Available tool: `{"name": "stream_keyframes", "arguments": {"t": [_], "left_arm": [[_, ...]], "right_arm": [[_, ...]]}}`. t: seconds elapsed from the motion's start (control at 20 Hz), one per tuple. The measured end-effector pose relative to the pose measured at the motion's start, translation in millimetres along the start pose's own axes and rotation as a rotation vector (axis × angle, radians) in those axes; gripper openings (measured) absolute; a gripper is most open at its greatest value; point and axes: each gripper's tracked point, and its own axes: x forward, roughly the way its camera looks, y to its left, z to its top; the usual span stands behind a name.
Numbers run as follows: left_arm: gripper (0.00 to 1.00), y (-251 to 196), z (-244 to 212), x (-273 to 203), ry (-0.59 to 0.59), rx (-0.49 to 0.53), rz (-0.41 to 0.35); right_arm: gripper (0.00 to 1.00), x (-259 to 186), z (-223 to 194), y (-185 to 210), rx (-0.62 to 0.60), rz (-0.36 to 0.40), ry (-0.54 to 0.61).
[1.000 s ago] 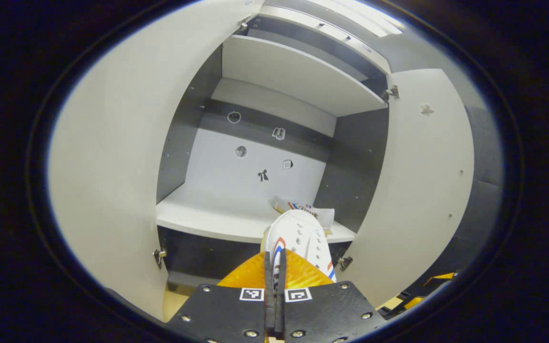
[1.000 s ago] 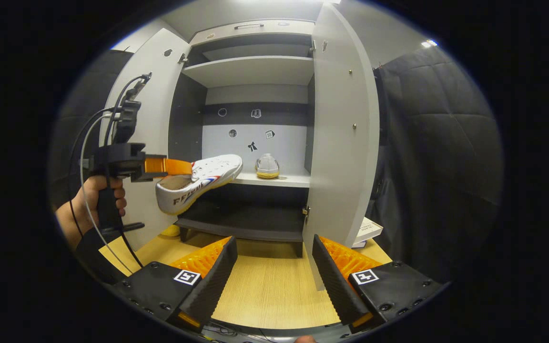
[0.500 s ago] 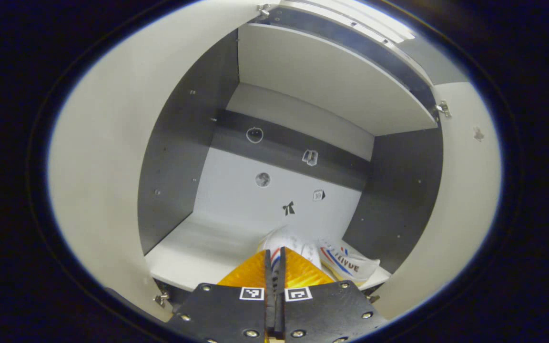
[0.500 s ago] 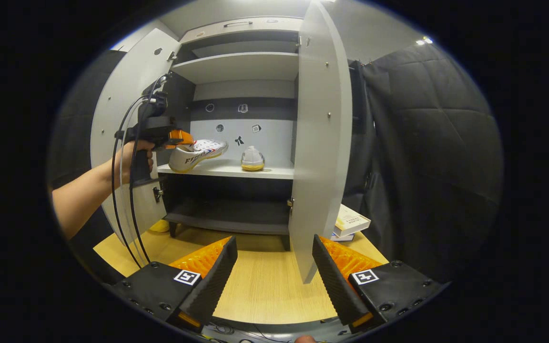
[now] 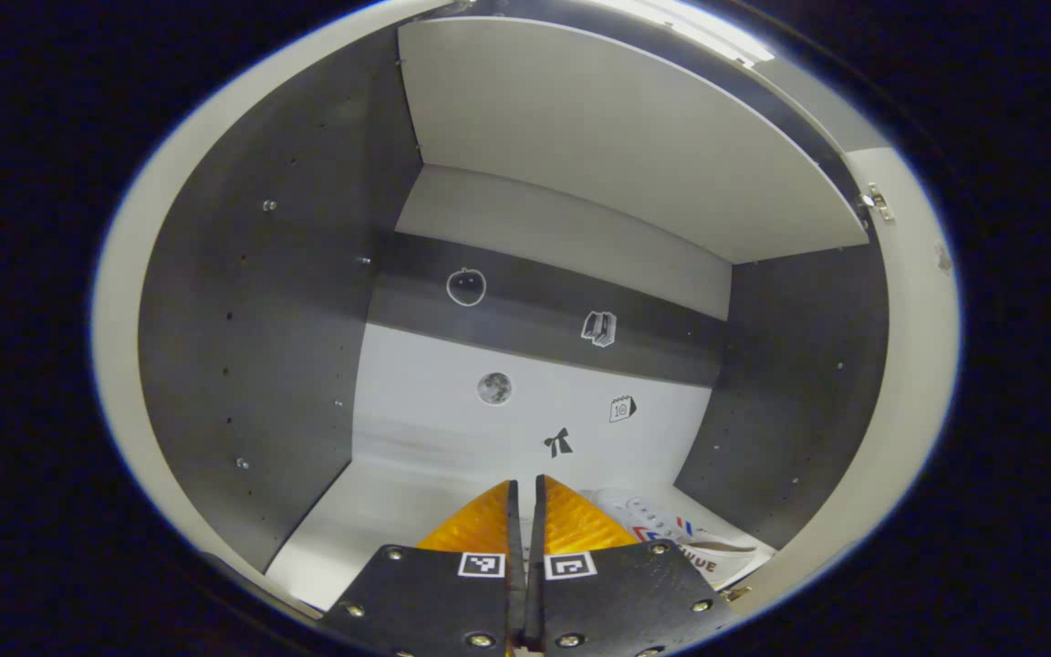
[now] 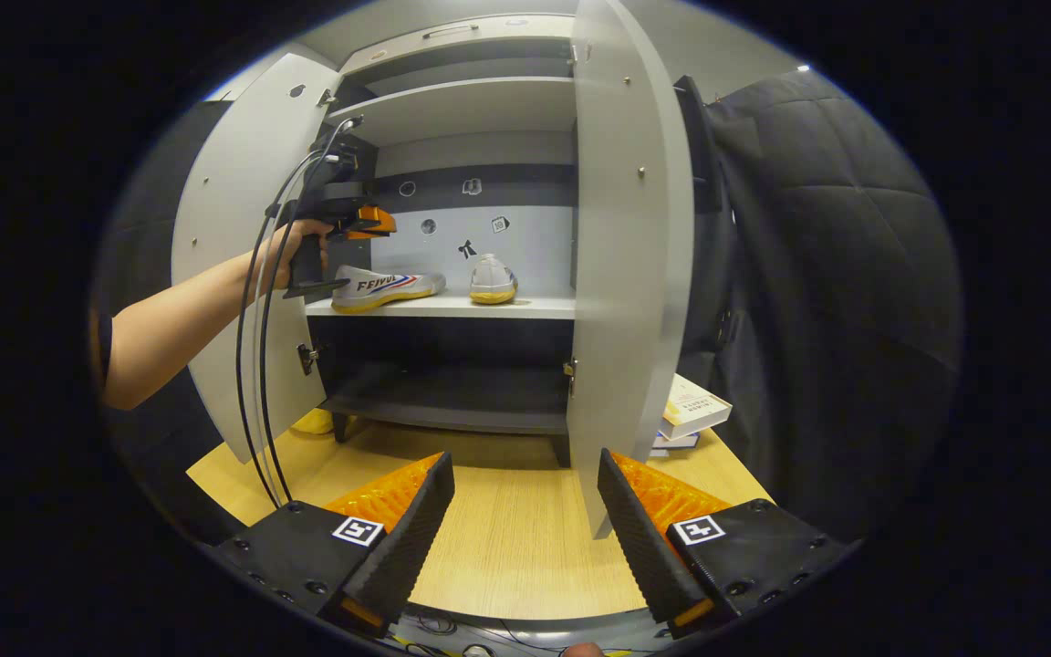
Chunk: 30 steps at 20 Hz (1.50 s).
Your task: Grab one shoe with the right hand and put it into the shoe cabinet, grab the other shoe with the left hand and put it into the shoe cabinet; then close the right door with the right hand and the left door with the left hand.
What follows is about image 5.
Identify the large ceiling light panel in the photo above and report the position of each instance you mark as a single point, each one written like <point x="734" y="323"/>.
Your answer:
<point x="699" y="27"/>

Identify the white cabinet door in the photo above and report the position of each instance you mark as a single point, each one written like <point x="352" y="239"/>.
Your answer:
<point x="922" y="365"/>
<point x="124" y="274"/>

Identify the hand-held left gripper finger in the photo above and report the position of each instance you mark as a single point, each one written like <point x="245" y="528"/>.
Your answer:
<point x="535" y="593"/>
<point x="515" y="593"/>

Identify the white striped shoe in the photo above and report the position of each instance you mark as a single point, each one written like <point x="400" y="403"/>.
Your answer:
<point x="717" y="557"/>

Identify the white and grey shoe cabinet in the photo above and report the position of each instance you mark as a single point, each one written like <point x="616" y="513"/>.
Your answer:
<point x="535" y="182"/>

